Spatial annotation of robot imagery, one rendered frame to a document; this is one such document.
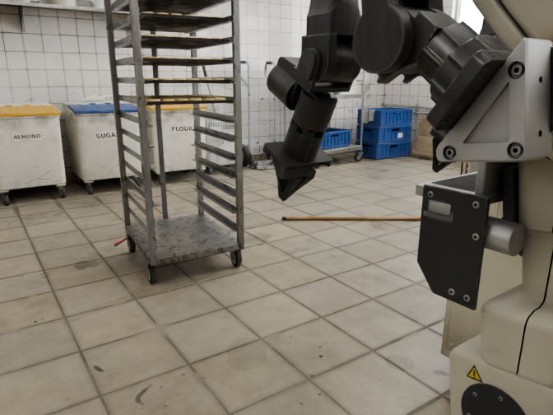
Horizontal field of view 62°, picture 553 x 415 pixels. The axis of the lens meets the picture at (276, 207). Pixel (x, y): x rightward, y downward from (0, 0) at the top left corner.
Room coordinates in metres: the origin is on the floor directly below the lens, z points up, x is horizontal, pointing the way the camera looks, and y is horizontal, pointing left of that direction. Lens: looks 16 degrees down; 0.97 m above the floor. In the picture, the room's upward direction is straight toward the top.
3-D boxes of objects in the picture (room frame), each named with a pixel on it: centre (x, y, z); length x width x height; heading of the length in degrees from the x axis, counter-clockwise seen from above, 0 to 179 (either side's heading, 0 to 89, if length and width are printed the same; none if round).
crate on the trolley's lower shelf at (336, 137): (5.50, -0.56, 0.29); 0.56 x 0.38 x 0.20; 132
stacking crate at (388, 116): (5.97, -1.39, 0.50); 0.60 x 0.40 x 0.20; 126
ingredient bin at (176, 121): (4.57, 1.04, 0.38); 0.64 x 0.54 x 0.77; 31
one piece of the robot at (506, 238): (0.68, -0.35, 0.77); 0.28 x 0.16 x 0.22; 126
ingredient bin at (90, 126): (4.21, 1.58, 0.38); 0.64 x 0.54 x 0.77; 33
